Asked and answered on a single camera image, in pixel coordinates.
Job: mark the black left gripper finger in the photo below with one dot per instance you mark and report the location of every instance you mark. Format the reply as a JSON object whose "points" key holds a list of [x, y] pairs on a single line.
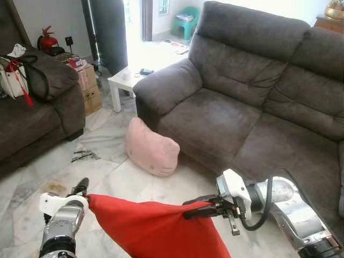
{"points": [[81, 185]]}

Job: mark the small red blue box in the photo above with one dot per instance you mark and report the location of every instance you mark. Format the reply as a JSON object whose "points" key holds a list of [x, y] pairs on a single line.
{"points": [[77, 62]]}

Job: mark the plain brown cardboard box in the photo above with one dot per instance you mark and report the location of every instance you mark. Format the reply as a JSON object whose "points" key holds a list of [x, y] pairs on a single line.
{"points": [[92, 101]]}

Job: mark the white handbag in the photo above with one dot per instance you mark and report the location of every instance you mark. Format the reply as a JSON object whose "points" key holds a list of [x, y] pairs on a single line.
{"points": [[12, 83]]}

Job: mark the dark brown fabric sofa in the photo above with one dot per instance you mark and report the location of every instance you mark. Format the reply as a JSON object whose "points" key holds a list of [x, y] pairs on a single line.
{"points": [[32, 118]]}

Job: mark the teal plastic stool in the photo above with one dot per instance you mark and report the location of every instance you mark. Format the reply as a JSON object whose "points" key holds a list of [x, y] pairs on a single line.
{"points": [[187, 27]]}

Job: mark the teal framed window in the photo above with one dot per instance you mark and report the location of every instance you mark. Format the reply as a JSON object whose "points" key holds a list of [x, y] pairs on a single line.
{"points": [[163, 6]]}

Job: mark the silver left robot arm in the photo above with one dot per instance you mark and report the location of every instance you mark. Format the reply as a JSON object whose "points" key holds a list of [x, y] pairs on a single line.
{"points": [[60, 231]]}

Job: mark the black wall socket plug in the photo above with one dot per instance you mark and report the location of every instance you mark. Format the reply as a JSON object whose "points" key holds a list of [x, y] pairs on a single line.
{"points": [[69, 41]]}

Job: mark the black remote control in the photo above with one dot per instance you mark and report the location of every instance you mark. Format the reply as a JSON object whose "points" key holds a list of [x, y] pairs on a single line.
{"points": [[146, 71]]}

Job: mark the pink cat face pillow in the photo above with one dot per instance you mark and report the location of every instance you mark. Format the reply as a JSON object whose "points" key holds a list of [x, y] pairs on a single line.
{"points": [[150, 150]]}

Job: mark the brown wooden side cabinet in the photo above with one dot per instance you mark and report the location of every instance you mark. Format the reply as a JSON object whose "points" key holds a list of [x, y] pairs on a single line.
{"points": [[329, 24]]}

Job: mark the white coffee table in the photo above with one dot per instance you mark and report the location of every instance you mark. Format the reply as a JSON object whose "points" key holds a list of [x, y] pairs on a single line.
{"points": [[122, 80]]}

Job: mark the dark door leaf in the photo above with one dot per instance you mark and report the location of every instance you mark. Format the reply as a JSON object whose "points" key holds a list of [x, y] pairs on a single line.
{"points": [[107, 32]]}

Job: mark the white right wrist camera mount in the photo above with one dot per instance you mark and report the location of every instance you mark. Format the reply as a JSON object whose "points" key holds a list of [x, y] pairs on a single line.
{"points": [[232, 185]]}

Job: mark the red fire extinguisher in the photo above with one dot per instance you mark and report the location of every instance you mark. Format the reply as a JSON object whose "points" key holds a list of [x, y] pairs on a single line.
{"points": [[48, 40]]}

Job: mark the red tassel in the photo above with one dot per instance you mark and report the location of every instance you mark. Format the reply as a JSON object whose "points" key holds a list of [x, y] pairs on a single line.
{"points": [[24, 91]]}

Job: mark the pink packets pile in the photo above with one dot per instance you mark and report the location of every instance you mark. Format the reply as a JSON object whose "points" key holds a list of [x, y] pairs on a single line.
{"points": [[65, 56]]}

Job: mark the white grey folded bundle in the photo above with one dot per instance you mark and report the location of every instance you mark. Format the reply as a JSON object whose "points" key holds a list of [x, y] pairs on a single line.
{"points": [[185, 17]]}

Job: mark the brown door frame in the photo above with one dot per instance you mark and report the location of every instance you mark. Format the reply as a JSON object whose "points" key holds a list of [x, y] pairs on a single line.
{"points": [[147, 19]]}

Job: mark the cardboard box with red tape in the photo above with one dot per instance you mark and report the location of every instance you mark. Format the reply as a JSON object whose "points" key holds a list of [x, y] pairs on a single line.
{"points": [[87, 78]]}

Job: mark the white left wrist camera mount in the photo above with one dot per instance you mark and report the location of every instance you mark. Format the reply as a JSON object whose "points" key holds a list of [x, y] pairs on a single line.
{"points": [[54, 203]]}

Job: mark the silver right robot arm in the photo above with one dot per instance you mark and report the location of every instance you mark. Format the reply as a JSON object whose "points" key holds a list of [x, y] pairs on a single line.
{"points": [[295, 212]]}

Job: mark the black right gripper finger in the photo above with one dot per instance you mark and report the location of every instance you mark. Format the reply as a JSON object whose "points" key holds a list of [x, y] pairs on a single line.
{"points": [[200, 200], [201, 213]]}

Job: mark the red pillow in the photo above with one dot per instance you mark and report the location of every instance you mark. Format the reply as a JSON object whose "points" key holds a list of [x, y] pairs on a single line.
{"points": [[156, 228]]}

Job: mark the grey brown two-seat sofa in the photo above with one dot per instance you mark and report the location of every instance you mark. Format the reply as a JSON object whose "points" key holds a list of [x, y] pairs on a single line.
{"points": [[252, 107]]}

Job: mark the golden ornamental bowl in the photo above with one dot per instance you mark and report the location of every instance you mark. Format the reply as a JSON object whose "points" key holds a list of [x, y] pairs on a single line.
{"points": [[335, 9]]}

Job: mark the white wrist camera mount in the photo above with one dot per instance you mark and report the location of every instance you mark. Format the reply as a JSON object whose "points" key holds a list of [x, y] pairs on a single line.
{"points": [[54, 203], [232, 185]]}

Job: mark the white crumpled tissue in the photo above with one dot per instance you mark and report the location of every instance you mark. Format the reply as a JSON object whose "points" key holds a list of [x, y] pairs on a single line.
{"points": [[17, 50]]}

